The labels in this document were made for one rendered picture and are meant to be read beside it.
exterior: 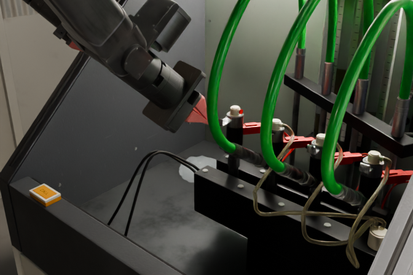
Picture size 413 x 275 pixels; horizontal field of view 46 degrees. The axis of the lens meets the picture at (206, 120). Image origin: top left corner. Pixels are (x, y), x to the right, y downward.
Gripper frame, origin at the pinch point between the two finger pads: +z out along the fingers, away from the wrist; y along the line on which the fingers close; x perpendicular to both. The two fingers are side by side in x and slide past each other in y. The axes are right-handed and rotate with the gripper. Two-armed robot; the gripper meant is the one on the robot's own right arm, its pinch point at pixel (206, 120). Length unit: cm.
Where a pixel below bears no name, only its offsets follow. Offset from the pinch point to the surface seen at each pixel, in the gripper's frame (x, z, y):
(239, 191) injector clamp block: -6.8, 8.9, -6.4
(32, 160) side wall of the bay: 23.8, -8.2, -24.0
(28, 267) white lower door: 20.7, 2.9, -42.2
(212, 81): -12.7, -14.4, 3.3
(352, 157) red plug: -19.2, 10.9, 7.7
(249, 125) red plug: -2.4, 6.4, 3.6
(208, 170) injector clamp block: 1.4, 8.5, -6.8
